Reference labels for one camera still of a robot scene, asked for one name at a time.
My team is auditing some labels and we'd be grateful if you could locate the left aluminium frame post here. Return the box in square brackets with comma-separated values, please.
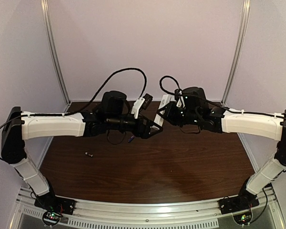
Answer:
[41, 0, 71, 105]

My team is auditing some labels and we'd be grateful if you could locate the right black cable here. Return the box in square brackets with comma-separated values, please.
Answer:
[159, 75, 183, 96]

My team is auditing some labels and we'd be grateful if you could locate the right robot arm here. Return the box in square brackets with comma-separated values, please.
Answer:
[154, 87, 286, 206]

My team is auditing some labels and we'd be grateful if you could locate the white remote control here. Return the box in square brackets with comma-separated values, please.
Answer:
[154, 94, 175, 126]

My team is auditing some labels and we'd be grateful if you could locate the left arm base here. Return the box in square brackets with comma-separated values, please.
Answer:
[34, 197, 76, 227]

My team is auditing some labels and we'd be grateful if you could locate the left black cable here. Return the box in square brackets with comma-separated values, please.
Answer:
[84, 68, 148, 113]

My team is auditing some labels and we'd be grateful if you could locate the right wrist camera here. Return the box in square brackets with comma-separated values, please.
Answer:
[174, 89, 184, 108]

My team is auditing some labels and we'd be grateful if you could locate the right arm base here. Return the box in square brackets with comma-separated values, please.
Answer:
[218, 196, 259, 226]

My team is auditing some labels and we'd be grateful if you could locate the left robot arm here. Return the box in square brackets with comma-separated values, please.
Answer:
[0, 91, 163, 213]

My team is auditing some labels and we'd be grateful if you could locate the right aluminium frame post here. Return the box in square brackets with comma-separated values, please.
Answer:
[221, 0, 251, 105]

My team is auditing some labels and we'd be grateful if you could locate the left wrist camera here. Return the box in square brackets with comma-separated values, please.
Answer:
[131, 94, 153, 119]

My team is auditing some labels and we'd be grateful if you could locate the aluminium frame post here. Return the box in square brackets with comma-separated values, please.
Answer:
[41, 0, 71, 105]
[221, 0, 251, 105]

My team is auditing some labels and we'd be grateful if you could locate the aluminium front rail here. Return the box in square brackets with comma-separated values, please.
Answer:
[7, 187, 286, 229]

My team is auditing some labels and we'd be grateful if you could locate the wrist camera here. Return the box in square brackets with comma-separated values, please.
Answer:
[131, 94, 153, 119]
[174, 89, 184, 108]

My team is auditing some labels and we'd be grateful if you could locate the black cable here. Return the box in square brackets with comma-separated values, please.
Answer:
[84, 68, 148, 113]
[159, 75, 183, 96]

